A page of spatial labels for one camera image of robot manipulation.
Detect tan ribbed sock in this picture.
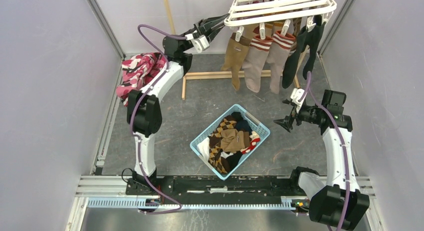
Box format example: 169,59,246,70
220,128,250,153
220,32,251,91

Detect beige pink sock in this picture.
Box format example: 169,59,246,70
266,31,296,95

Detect black sock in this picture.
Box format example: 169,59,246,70
281,26,311,89
301,14,326,80

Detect brown striped sock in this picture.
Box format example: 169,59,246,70
290,17,303,52

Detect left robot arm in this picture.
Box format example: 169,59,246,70
127,13,229,195

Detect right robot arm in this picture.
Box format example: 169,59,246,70
274,88,370,231

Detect wooden hanger stand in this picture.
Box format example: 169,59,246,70
163,0,309,101

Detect light blue laundry basket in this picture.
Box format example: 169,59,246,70
190,104,271,181

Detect red santa sock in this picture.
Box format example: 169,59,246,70
241,131,261,154

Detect navy blue sock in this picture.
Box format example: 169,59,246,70
234,120,253,135

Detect pink camouflage cloth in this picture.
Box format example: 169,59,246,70
115,52,167,107

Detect brown yellow checked sock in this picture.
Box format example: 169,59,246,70
208,115,237,174

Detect white cloth in basket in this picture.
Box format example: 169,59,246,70
197,137,210,161

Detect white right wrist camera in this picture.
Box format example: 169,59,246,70
290,88,307,113

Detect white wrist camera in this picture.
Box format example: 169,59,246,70
185,33,210,53
290,88,307,113

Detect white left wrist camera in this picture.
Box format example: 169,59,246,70
185,33,210,53

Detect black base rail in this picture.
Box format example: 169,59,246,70
124,175,306,206

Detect light blue cable tray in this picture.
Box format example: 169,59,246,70
87,197,296,211

